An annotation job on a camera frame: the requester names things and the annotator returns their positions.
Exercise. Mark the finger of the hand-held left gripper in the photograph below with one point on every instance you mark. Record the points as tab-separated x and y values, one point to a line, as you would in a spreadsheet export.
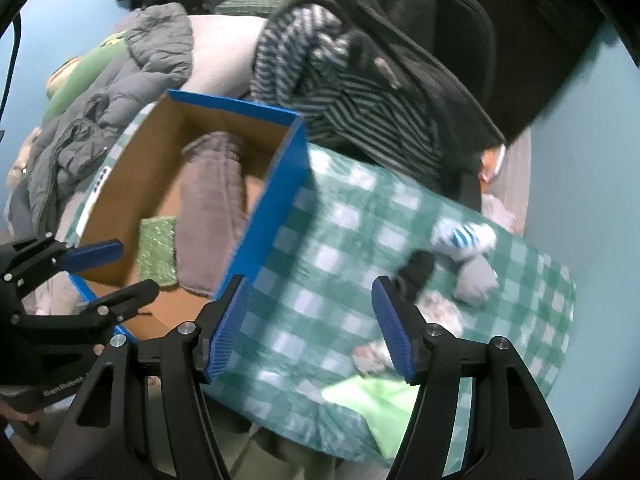
127	301
95	256

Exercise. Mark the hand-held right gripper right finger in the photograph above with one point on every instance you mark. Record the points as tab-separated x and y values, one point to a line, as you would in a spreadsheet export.
394	330

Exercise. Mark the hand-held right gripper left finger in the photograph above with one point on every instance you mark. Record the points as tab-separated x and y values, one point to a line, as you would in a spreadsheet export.
231	330

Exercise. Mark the clear plastic bag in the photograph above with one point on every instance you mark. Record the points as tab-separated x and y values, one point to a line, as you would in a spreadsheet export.
442	312

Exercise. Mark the black sock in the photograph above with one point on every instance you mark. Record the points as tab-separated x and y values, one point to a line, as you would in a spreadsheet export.
417	272

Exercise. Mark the light green bag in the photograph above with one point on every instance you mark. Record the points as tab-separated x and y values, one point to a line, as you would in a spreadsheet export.
370	400

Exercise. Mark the grey sock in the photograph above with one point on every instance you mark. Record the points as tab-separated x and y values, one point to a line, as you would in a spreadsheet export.
475	280

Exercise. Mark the white blue striped sock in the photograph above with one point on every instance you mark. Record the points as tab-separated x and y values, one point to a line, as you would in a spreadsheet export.
465	237

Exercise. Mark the blue cardboard box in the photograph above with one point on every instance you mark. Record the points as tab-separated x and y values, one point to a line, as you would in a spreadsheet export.
280	200

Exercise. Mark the person's left hand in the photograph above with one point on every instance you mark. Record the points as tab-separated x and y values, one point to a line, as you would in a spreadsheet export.
17	415

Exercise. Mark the green textured cloth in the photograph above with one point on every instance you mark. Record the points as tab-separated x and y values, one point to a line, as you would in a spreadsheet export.
157	250

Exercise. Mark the green checkered tablecloth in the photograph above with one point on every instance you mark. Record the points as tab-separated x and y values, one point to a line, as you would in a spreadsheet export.
350	240

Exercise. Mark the grey towel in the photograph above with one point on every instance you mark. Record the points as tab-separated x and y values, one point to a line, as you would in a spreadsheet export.
210	210

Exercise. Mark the grey puffer jacket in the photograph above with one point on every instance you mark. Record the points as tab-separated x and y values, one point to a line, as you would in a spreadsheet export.
130	80

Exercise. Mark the striped sweater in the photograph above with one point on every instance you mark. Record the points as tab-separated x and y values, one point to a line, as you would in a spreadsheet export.
360	105

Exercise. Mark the green checkered bed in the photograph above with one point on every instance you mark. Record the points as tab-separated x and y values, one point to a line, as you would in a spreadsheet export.
250	2

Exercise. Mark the black office chair with clothes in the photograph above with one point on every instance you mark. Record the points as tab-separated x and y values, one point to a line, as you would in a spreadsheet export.
400	20

